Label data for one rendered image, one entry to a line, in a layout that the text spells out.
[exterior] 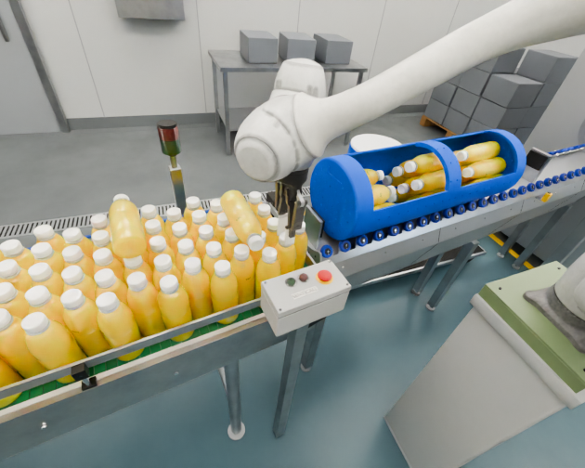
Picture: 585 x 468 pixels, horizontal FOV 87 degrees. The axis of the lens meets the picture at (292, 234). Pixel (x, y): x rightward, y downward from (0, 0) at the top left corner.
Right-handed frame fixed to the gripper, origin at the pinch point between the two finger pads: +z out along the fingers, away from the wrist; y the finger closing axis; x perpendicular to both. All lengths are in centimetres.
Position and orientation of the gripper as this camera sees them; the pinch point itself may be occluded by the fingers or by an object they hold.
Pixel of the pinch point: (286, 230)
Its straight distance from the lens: 84.2
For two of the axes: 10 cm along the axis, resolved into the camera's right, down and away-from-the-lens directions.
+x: -8.9, 2.4, -4.0
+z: -0.9, 7.5, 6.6
